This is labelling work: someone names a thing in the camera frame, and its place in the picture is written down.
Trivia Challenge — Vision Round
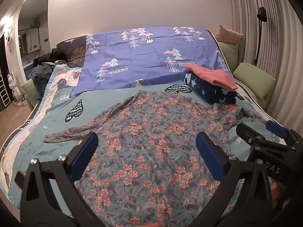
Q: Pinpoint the white patterned quilt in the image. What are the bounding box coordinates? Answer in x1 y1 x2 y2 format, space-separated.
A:
0 64 83 194

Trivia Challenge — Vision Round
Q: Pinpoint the black floor lamp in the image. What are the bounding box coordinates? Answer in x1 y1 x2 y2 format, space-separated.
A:
254 7 268 67

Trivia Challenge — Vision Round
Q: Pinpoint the green cushion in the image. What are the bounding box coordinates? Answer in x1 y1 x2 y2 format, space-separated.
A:
217 41 239 72
21 79 40 109
233 63 276 100

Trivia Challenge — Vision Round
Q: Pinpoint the pile of dark clothes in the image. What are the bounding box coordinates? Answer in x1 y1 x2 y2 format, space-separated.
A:
28 48 70 100

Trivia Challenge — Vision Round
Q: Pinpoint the white bear figurine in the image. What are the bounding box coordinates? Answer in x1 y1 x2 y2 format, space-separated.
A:
7 72 24 106

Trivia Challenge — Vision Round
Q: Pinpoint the beige pillow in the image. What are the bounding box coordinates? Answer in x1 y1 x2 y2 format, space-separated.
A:
216 24 244 45

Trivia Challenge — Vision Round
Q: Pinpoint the folded navy star garment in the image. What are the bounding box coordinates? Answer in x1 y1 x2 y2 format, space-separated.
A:
180 70 238 104

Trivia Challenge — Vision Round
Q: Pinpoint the folded pink garment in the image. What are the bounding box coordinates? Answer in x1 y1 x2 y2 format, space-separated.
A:
186 64 238 91

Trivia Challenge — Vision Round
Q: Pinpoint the teal printed blanket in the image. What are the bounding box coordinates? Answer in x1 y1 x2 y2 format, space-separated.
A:
0 80 294 227

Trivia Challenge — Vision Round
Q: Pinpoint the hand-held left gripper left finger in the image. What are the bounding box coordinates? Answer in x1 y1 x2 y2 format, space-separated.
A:
20 132 105 227

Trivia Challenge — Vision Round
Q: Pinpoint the grey pleated curtain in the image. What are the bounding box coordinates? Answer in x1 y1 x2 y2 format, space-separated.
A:
228 0 303 133

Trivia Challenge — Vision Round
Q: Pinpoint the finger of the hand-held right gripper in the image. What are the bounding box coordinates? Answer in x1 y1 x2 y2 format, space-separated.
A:
266 120 303 147
236 122 295 152

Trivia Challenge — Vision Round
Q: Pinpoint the purple tree print sheet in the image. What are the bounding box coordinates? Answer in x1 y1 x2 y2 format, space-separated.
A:
70 26 233 97

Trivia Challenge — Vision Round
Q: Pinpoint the brown patterned blanket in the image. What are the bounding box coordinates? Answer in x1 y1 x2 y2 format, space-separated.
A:
56 36 87 68

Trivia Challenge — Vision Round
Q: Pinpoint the white wall cabinet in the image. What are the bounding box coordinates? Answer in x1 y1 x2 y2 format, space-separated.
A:
19 27 40 54

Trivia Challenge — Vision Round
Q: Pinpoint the white wall clock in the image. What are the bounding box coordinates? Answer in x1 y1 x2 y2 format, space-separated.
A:
6 26 13 52

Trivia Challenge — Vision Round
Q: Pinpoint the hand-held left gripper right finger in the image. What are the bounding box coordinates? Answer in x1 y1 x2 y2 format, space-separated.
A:
196 132 275 227

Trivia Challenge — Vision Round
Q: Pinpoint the floral teal garment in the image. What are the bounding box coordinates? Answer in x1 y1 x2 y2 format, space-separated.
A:
43 90 266 227

